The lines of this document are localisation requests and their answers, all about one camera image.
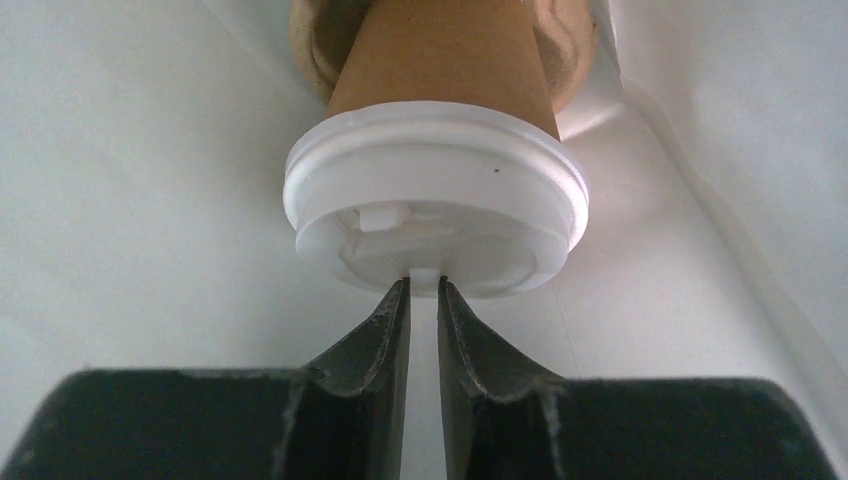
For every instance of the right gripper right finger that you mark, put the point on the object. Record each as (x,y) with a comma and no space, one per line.
(507,417)

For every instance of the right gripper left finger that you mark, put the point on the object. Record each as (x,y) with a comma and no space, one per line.
(339,416)

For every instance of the white cup lid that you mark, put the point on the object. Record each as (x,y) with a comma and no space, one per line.
(430,190)

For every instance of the white paper bag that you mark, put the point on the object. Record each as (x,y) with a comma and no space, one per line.
(142,158)

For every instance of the brown paper coffee cup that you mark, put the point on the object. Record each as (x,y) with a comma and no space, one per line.
(481,53)

